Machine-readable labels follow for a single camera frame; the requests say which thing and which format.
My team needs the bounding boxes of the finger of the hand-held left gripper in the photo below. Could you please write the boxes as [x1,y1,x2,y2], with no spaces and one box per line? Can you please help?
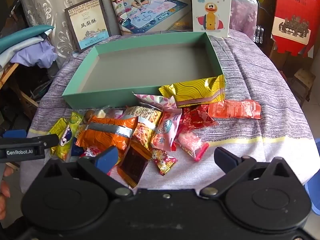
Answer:
[0,134,59,149]
[2,129,27,138]

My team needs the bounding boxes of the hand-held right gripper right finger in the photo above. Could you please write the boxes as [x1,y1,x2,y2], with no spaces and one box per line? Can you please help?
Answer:
[199,147,298,198]

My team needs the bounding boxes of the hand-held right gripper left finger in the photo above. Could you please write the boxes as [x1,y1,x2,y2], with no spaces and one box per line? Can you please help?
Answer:
[40,146,133,198]

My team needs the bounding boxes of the orange wavy snack packet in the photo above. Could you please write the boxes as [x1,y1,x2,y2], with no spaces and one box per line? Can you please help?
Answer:
[76,116,138,158]

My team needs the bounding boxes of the brown chocolate packet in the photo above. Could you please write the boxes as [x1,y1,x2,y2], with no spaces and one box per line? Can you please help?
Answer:
[117,142,150,188]

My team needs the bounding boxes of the blue snack packet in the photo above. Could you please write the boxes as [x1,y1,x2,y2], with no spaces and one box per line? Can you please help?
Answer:
[71,142,86,157]

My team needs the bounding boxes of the pink marshmallow packet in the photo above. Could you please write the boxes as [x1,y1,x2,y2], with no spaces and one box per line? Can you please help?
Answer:
[174,131,210,161]

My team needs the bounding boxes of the green-yellow snack packet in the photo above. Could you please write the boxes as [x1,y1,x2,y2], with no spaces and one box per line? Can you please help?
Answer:
[55,111,85,161]

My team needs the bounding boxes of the dark red shiny snack packet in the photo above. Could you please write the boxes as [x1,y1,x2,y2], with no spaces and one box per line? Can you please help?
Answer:
[182,104,218,131]

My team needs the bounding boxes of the clear snack packet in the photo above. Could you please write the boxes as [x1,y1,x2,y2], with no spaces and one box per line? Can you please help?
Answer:
[94,107,126,120]

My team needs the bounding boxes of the brown pudding cup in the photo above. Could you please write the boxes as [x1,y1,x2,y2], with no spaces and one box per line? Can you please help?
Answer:
[84,109,95,125]

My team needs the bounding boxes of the orange-red snack packet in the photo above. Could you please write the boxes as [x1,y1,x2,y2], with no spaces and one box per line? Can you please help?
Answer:
[208,99,262,120]

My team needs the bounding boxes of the orange noodle snack packet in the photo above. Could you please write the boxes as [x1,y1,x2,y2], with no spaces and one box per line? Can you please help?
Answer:
[124,106,163,153]

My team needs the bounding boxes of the floral gold candy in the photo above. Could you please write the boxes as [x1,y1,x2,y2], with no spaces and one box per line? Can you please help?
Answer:
[151,148,178,176]

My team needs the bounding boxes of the green cardboard box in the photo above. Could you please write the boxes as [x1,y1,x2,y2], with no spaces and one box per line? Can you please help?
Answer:
[62,32,227,110]

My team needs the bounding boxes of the pink translucent snack packet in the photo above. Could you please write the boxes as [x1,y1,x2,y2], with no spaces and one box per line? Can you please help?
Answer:
[151,108,183,152]

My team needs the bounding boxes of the yellow wavy snack packet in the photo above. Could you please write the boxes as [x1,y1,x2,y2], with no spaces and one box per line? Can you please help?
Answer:
[159,76,226,108]

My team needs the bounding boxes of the pink floral snack packet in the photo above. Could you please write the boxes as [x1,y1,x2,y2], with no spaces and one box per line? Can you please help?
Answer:
[133,93,176,111]

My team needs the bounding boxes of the person's left hand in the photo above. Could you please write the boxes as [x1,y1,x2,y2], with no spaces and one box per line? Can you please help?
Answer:
[0,166,15,221]

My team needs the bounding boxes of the wooden rack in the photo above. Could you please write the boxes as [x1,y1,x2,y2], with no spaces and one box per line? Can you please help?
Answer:
[0,62,39,122]

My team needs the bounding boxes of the lavender cloth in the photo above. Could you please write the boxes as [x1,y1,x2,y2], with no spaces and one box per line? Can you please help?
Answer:
[11,39,58,68]

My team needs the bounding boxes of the purple striped tablecloth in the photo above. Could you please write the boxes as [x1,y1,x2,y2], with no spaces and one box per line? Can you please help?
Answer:
[21,29,315,193]

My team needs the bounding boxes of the white cloth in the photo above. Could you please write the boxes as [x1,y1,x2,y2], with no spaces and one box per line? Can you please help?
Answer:
[0,34,48,67]

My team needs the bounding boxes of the wooden stool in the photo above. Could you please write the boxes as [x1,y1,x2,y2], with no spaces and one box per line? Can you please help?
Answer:
[291,68,316,107]

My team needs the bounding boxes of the clothes pegs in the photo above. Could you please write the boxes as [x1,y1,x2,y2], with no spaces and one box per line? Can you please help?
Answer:
[252,25,266,43]

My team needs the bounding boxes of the brown framed pastry box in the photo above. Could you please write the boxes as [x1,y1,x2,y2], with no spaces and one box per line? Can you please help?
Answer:
[64,0,112,53]

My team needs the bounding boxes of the white lace curtain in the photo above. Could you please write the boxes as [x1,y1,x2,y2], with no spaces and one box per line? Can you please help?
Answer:
[15,0,100,53]

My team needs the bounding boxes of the duck toy box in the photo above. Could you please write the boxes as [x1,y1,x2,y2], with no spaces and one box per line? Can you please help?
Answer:
[191,0,233,38]

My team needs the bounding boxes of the white plastic bag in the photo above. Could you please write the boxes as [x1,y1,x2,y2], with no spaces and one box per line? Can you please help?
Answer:
[230,0,264,40]

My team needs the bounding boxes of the red paper lantern box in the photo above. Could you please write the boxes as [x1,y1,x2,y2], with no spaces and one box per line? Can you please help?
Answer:
[271,0,318,58]

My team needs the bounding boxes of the play mat box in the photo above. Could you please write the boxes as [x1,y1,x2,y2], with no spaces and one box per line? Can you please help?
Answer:
[109,0,193,36]

